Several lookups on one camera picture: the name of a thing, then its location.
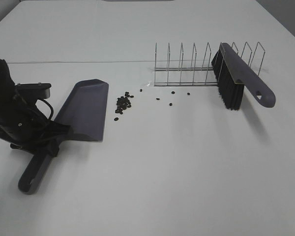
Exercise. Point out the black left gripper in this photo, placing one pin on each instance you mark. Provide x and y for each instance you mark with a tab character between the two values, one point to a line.
26	123

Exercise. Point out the grey plastic dustpan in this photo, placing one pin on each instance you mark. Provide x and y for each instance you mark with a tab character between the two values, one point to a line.
84	110

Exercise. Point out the pile of coffee beans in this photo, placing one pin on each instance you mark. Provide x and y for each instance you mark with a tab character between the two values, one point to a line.
123	103

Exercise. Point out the grey brush black bristles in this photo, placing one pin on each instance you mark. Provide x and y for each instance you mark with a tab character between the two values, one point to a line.
233	75

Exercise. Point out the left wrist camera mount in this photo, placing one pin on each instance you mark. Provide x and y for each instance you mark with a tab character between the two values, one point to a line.
39	90

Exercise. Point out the metal wire rack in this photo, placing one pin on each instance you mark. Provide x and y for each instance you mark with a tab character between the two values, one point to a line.
181	67

